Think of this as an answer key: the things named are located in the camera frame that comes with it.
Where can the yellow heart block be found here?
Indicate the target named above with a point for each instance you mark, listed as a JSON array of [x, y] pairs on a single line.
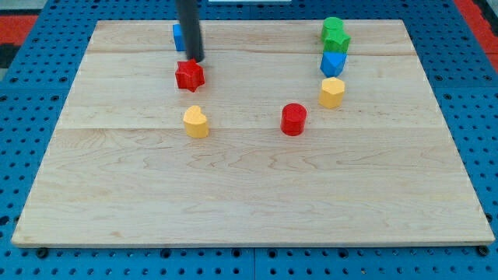
[[195, 122]]

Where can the green star block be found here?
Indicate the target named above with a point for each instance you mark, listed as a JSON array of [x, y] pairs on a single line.
[[337, 41]]

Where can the green cylinder block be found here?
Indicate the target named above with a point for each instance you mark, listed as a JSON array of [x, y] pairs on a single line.
[[329, 25]]

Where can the light wooden board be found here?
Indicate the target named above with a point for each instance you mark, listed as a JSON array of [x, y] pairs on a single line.
[[381, 170]]

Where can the blue cube block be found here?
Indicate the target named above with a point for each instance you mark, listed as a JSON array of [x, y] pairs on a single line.
[[178, 37]]

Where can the red star block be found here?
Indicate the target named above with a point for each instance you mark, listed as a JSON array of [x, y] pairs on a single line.
[[189, 75]]

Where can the yellow hexagon block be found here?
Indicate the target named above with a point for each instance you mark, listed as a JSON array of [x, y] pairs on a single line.
[[332, 92]]

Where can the blue pentagon block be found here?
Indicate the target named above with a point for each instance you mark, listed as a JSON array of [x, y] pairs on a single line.
[[332, 63]]

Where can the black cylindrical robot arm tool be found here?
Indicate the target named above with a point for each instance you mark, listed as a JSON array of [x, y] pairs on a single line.
[[189, 20]]

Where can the red cylinder block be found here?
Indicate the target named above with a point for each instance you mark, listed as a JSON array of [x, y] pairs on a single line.
[[293, 119]]

